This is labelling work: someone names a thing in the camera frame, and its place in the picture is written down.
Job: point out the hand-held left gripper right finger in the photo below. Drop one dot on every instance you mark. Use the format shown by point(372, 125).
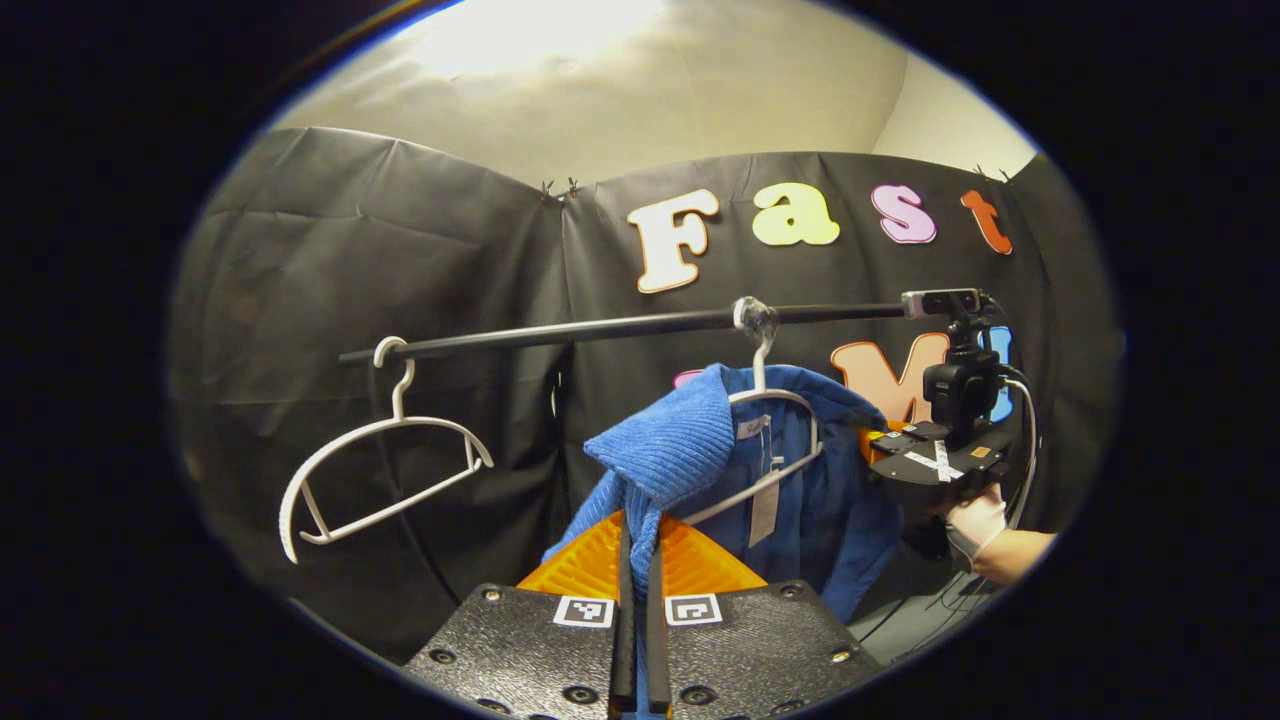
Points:
point(657, 640)

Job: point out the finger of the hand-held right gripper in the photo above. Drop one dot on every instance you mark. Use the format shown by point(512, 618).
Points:
point(880, 445)

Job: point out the white clothes hanger hook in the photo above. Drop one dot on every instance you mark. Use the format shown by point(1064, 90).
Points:
point(760, 395)

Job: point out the white empty clothes hanger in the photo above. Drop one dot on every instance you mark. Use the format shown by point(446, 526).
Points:
point(420, 425)

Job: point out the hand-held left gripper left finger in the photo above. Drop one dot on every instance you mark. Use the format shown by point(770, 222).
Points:
point(622, 640)

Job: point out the grey hang tag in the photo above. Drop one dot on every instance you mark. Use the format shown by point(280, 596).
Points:
point(764, 515)

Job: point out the black clothes rail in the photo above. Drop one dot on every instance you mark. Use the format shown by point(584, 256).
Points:
point(600, 327)

